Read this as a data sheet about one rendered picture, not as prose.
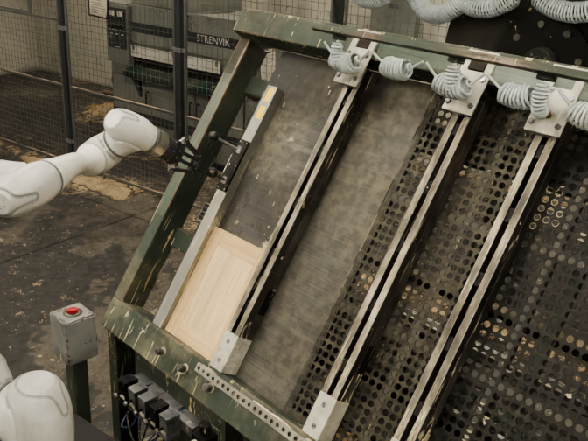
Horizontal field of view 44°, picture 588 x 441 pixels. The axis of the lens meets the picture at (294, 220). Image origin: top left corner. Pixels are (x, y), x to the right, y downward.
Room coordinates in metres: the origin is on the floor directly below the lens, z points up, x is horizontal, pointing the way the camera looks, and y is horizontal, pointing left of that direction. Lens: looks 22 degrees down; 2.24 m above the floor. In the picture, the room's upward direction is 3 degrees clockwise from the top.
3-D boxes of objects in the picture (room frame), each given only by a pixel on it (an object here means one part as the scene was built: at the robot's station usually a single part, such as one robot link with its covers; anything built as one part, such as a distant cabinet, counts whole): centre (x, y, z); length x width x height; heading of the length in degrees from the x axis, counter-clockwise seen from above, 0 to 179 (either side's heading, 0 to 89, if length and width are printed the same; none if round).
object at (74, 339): (2.22, 0.77, 0.84); 0.12 x 0.12 x 0.18; 45
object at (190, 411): (1.95, 0.41, 0.69); 0.50 x 0.14 x 0.24; 45
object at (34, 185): (1.62, 0.67, 1.61); 0.18 x 0.14 x 0.13; 165
